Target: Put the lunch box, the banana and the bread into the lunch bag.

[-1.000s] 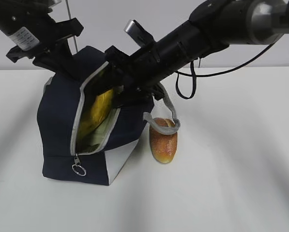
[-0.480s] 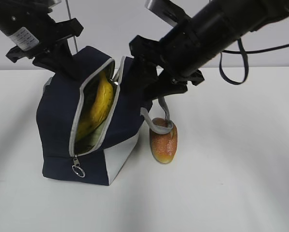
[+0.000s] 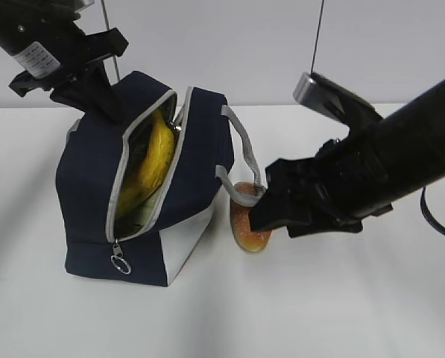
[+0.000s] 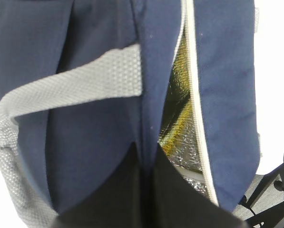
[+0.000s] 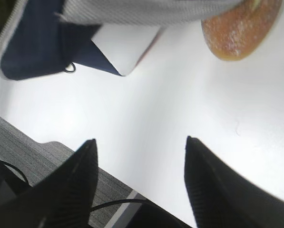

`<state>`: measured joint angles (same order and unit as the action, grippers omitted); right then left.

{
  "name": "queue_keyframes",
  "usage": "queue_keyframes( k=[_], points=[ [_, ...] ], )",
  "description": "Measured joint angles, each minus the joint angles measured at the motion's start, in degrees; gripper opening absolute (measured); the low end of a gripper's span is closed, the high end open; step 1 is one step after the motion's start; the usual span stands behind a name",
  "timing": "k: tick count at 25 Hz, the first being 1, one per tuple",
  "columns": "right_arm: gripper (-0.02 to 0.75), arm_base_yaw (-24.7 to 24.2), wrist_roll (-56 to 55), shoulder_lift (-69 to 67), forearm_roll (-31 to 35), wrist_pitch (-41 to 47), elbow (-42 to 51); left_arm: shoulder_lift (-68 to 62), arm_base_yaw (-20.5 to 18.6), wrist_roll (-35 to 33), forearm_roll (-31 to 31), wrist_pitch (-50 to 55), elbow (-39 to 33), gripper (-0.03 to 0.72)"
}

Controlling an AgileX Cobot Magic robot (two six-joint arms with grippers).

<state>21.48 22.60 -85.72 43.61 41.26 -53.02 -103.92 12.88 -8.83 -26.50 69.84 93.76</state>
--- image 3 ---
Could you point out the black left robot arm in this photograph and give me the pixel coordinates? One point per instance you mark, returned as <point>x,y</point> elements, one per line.
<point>22,22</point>

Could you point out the yellow banana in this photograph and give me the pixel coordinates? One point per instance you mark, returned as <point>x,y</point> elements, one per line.
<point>149,174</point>

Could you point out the navy blue lunch bag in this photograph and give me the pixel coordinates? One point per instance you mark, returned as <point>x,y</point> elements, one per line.
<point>93,165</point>

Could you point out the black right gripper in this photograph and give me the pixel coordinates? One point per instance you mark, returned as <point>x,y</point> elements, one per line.
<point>333,191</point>

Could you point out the brown bread roll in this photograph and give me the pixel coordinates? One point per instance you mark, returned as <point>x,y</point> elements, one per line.
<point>249,241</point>

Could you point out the green lidded food container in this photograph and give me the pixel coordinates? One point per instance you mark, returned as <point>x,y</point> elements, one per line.
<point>137,218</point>

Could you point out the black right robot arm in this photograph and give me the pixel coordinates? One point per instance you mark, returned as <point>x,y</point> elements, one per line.
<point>415,135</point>

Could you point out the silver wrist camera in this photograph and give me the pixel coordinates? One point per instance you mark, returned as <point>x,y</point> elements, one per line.
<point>80,5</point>
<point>329,99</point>

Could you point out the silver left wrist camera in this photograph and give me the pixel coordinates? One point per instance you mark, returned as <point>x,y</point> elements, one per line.
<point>80,5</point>

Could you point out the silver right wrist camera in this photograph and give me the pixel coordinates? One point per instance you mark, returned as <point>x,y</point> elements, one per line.
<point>329,99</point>

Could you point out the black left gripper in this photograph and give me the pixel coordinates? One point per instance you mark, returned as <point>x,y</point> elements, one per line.
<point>71,66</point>

